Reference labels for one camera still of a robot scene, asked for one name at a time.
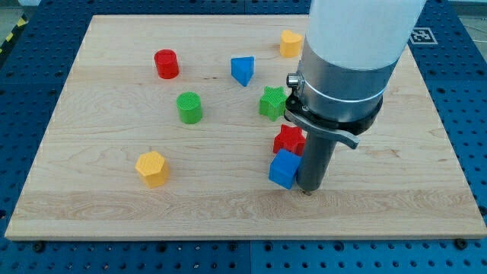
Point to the yellow heart block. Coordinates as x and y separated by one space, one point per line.
290 44

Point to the green star block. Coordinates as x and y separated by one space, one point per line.
272 102

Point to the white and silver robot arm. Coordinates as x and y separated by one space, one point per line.
350 50

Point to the white fiducial marker tag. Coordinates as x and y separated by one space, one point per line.
422 36

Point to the wooden board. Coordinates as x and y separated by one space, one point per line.
403 181

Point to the green cylinder block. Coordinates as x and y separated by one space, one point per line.
189 107

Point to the red cylinder block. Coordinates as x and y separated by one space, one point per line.
166 63

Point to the blue triangle block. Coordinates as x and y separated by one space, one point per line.
242 69

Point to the yellow hexagon block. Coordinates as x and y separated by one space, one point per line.
153 169

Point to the red star block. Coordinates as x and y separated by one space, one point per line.
290 138

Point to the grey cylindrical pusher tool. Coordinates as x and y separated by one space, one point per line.
314 162

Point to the blue cube block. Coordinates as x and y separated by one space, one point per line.
283 168

